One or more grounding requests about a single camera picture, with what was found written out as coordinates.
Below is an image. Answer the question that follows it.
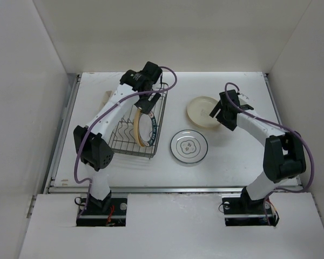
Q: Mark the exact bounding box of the yellow bear plate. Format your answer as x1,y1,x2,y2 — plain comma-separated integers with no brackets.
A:
189,119,221,131

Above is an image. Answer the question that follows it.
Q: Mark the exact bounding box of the cream white plate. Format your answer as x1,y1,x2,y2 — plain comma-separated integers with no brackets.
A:
186,96,218,122

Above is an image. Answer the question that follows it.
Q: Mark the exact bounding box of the white plate dark green band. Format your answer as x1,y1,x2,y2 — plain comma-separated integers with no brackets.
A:
139,111,157,147

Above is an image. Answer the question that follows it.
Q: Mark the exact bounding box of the grey wire dish rack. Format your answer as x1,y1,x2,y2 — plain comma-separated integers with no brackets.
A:
109,92,167,159

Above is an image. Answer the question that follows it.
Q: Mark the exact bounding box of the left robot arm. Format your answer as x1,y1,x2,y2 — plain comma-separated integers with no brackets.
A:
73,62,164,214

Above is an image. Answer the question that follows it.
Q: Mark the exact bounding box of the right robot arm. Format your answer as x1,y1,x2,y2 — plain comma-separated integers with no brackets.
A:
210,90,306,214

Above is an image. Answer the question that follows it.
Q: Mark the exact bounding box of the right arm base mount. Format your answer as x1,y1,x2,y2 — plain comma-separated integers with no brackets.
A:
221,196,280,227

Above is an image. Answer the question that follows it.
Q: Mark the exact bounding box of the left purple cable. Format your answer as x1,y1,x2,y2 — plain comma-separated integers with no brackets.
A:
73,66,178,224

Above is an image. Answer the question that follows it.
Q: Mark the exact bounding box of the purple cable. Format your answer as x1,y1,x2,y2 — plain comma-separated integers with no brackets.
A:
73,66,178,224
224,82,315,226

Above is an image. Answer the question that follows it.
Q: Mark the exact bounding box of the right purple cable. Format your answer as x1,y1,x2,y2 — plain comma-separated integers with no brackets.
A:
224,82,315,226

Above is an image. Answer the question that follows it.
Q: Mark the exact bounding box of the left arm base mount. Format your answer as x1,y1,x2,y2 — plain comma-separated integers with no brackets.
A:
75,193,128,227

